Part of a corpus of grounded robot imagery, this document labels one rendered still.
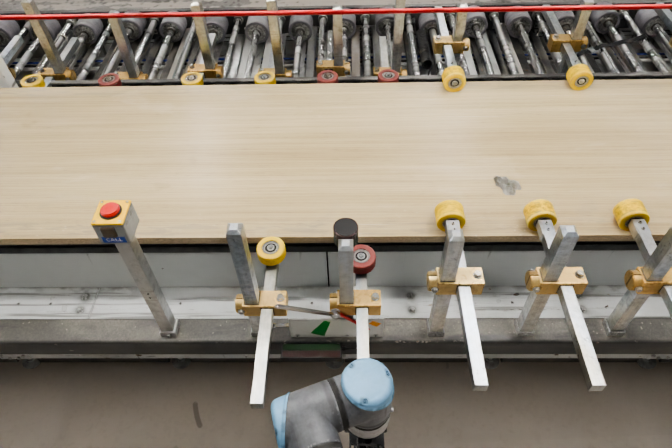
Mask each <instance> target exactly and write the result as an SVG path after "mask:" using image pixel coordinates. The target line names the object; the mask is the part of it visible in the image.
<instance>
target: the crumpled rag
mask: <svg viewBox="0 0 672 448"><path fill-rule="evenodd" d="M493 179H494V181H495V183H496V184H495V185H496V186H498V187H499V188H501V189H502V191H503V193H504V194H505V195H513V196H514V195H516V190H522V189H521V186H520V183H519V182H518V181H516V180H509V179H508V178H507V177H505V176H504V177H501V176H497V175H496V176H495V177H494V178H493Z"/></svg>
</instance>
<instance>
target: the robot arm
mask: <svg viewBox="0 0 672 448"><path fill-rule="evenodd" d="M393 397H394V385H393V379H392V376H391V374H390V372H389V370H388V369H387V368H386V367H385V366H384V365H383V364H382V363H381V362H379V361H377V360H374V359H371V358H360V359H357V360H354V361H353V362H351V363H350V364H349V365H348V366H347V367H346V368H345V369H344V371H343V373H342V374H340V375H337V376H334V377H332V378H329V379H327V380H323V381H321V382H318V383H315V384H312V385H310V386H307V387H304V388H302V389H299V390H296V391H294V392H291V393H290V392H288V393H287V394H286V395H283V396H281V397H279V398H276V399H274V400H273V402H272V403H271V415H272V420H273V425H274V430H275V435H276V440H277V444H278V448H343V446H342V443H341V440H340V437H339V434H338V433H339V432H342V431H344V430H345V433H349V448H351V445H354V448H385V447H384V433H386V432H387V426H388V423H389V420H390V413H391V412H394V407H391V405H392V399H393Z"/></svg>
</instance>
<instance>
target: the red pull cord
mask: <svg viewBox="0 0 672 448"><path fill-rule="evenodd" d="M643 9H672V4H634V5H575V6H516V7H457V8H398V9H339V10H281V11H222V12H163V13H104V14H45V15H0V20H46V19H105V18H165V17H225V16H284V15H344V14H404V13H464V12H523V11H583V10H643Z"/></svg>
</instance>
